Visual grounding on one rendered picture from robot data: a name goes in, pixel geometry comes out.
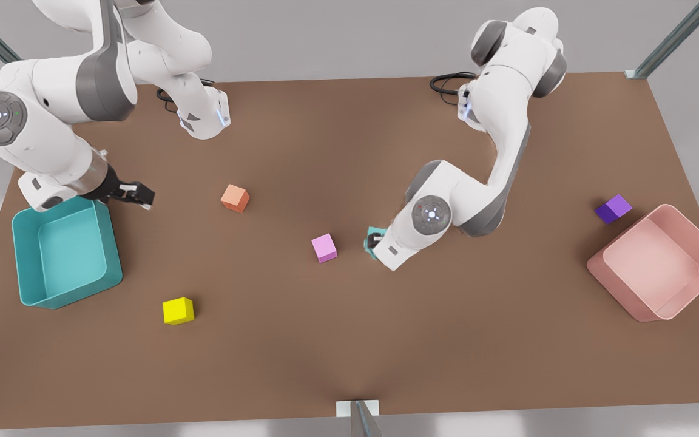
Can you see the yellow cube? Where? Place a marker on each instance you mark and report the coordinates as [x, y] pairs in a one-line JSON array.
[[178, 311]]

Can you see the teal plastic bin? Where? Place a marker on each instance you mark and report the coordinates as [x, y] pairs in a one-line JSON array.
[[64, 255]]

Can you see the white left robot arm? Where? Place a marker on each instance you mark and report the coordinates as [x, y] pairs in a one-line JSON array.
[[507, 121]]

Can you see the pink cube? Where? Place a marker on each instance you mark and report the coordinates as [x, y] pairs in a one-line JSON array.
[[324, 247]]

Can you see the orange cube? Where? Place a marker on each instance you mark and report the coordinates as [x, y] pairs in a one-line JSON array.
[[235, 198]]

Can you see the light blue cube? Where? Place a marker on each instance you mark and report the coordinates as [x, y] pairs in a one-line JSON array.
[[369, 230]]

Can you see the pink plastic bin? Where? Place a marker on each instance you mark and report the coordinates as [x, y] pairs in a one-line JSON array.
[[659, 264]]

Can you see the purple cube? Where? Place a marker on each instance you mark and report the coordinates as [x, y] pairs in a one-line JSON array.
[[613, 209]]

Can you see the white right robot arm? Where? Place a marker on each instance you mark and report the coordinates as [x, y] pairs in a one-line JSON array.
[[52, 91]]

